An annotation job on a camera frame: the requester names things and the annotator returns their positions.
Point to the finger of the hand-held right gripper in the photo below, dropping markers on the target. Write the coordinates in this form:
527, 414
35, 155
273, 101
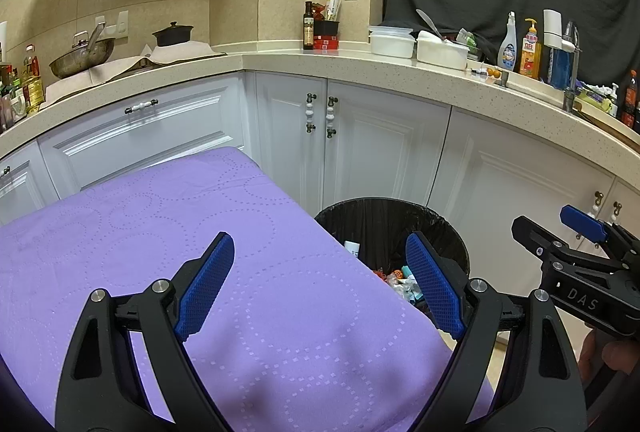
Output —
532, 237
582, 224

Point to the metal spoon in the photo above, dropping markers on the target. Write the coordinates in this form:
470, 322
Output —
427, 19

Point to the white lidded food container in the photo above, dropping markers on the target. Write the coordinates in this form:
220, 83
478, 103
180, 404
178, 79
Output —
392, 44

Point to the beige stove cover cloth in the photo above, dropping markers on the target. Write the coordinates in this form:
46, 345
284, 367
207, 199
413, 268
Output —
125, 67

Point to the red black box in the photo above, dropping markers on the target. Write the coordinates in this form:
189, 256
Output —
327, 39

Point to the black cooking pot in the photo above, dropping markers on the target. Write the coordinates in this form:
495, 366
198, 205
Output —
172, 37

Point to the group of condiment bottles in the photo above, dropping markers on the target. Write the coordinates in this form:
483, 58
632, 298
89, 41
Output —
12, 102

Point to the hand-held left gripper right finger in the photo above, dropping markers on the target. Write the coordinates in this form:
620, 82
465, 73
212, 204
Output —
432, 284

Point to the purple tablecloth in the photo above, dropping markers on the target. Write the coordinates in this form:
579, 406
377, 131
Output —
150, 222

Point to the orange dish soap bottle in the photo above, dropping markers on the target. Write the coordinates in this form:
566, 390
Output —
530, 54

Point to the dark sauce bottle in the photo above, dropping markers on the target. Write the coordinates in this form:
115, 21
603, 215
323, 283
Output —
308, 32

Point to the steel wok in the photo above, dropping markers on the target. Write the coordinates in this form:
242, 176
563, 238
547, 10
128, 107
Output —
80, 62

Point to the person's right hand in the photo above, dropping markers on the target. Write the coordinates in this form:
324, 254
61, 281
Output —
617, 357

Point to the white open food container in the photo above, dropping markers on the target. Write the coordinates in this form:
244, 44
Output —
442, 54

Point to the white kitchen cabinets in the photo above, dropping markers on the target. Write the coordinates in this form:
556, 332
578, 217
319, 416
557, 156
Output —
390, 147

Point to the double white wall socket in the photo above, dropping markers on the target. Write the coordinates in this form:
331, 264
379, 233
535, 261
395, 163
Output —
120, 22

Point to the black trash bin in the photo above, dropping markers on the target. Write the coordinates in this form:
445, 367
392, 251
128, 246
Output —
380, 222

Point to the dark bottle red cap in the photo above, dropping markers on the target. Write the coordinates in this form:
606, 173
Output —
630, 99

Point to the white paper towel roll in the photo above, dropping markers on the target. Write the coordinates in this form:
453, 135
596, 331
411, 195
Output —
3, 42

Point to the metal faucet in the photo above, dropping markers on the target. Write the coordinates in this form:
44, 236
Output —
572, 72

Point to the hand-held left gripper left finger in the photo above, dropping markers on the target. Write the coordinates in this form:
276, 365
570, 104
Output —
205, 287

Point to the small green packet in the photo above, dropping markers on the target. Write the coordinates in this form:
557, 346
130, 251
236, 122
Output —
467, 38

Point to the green yellow packet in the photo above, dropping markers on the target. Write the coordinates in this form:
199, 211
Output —
595, 99

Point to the yellow cooking oil bottle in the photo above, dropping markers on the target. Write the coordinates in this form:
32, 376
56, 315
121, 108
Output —
33, 92

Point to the white spray bottle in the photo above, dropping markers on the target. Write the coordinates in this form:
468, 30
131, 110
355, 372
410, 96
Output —
508, 52

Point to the white packet in box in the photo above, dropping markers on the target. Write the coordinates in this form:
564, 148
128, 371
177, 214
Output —
334, 4

